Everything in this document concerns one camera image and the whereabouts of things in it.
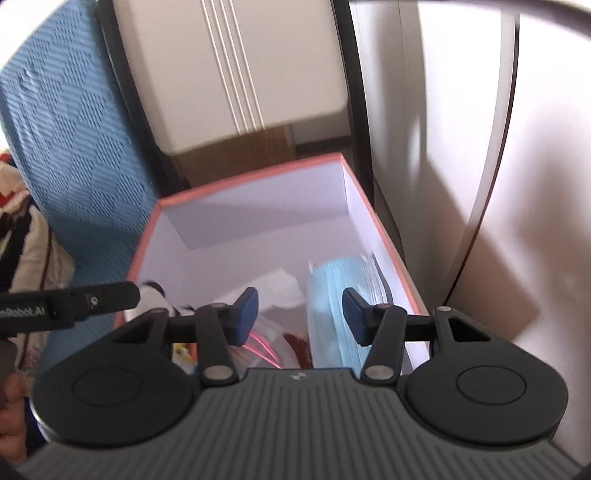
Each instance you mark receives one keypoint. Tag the beige chair back panel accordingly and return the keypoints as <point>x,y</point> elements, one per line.
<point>231,69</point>

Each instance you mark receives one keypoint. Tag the blue quilted mattress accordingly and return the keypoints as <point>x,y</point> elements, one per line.
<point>69,138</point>

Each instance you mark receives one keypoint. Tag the floral cream pillow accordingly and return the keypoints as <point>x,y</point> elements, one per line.
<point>46,258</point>

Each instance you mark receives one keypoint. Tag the curved black rail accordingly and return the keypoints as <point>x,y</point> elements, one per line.
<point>508,69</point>

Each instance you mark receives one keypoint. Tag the pink cardboard box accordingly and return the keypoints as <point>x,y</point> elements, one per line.
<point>258,207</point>

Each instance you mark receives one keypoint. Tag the white waffle cloth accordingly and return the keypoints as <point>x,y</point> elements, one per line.
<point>277,288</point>

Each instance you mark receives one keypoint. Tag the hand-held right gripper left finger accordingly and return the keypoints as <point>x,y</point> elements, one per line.
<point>244,318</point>

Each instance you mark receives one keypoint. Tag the white black plush dog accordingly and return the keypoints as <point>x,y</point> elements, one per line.
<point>159,302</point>

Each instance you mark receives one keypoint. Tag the person's left hand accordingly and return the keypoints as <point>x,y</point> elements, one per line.
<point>14,406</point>

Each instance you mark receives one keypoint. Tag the clear snack packet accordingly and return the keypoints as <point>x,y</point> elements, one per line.
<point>277,327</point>

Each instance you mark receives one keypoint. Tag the blue face mask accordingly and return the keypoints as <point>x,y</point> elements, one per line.
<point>332,314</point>

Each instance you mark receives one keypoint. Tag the red candy packet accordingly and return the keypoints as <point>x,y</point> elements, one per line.
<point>298,350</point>

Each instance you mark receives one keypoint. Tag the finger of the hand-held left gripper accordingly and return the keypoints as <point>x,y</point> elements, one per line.
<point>111,297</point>

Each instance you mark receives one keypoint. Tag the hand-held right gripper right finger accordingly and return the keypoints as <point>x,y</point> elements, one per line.
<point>358,318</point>

